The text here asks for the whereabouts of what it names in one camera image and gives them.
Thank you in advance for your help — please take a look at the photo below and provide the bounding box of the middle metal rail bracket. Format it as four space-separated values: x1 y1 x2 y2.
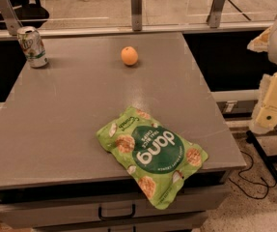
130 0 142 31

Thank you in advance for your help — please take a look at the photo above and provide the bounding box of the grey drawer with black handle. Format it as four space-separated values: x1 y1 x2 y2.
0 185 230 228

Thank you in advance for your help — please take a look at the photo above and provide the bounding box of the left metal rail bracket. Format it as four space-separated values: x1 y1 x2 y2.
0 0 22 36

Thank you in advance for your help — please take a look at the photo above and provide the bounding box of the green dang chips bag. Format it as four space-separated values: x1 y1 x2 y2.
97 106 208 210

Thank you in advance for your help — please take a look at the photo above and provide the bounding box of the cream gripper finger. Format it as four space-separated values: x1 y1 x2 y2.
247 27 271 52
249 72 277 134

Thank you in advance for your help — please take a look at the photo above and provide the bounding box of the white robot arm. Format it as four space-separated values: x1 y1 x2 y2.
247 19 277 134

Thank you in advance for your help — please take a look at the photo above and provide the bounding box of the black stand leg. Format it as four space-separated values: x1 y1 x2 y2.
246 130 277 184

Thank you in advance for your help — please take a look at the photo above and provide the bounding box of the green white soda can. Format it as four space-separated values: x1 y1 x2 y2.
17 26 48 68

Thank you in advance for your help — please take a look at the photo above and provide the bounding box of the orange fruit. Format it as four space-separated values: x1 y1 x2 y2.
121 46 138 66

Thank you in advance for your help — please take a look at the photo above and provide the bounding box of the metal rail bracket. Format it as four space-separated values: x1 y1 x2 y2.
207 0 226 28
0 0 22 36
130 0 142 31

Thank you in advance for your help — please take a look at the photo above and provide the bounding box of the right metal rail bracket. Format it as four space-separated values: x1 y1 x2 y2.
207 0 226 28

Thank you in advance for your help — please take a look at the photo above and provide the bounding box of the black floor cable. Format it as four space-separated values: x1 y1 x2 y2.
228 150 277 200

